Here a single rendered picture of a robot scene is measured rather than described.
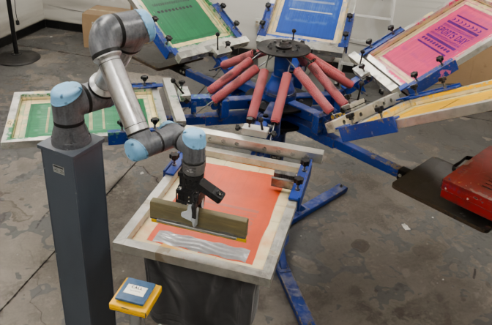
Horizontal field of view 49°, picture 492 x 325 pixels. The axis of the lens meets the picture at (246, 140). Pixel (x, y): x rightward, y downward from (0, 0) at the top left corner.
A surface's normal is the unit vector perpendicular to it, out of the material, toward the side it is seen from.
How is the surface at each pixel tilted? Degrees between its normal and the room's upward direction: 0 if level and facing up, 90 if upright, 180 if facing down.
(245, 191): 0
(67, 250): 90
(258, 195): 0
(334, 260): 0
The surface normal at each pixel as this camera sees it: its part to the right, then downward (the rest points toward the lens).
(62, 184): -0.46, 0.40
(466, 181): 0.06, -0.88
